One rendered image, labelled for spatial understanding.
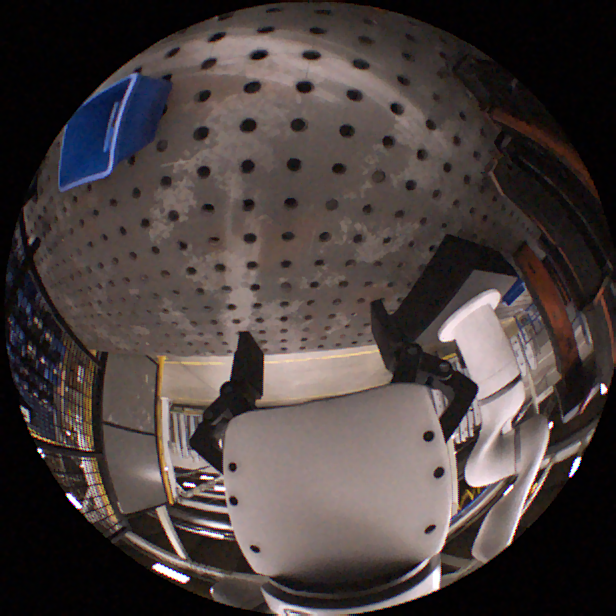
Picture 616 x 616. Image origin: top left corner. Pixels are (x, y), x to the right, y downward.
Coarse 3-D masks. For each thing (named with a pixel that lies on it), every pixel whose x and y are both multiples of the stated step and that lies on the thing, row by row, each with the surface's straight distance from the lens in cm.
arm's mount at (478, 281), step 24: (456, 240) 39; (432, 264) 40; (456, 264) 36; (480, 264) 38; (504, 264) 53; (432, 288) 40; (456, 288) 36; (480, 288) 41; (504, 288) 54; (408, 312) 46; (432, 312) 40; (408, 336) 47; (432, 336) 48
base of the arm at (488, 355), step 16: (464, 304) 42; (480, 304) 46; (496, 304) 55; (448, 320) 43; (464, 320) 45; (480, 320) 45; (496, 320) 47; (448, 336) 52; (464, 336) 45; (480, 336) 44; (496, 336) 45; (464, 352) 47; (480, 352) 44; (496, 352) 44; (512, 352) 47; (480, 368) 44; (496, 368) 43; (512, 368) 45; (480, 384) 45; (496, 384) 44
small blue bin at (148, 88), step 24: (96, 96) 23; (120, 96) 29; (144, 96) 21; (72, 120) 27; (96, 120) 30; (120, 120) 19; (144, 120) 22; (72, 144) 27; (96, 144) 30; (120, 144) 20; (144, 144) 24; (72, 168) 28; (96, 168) 23
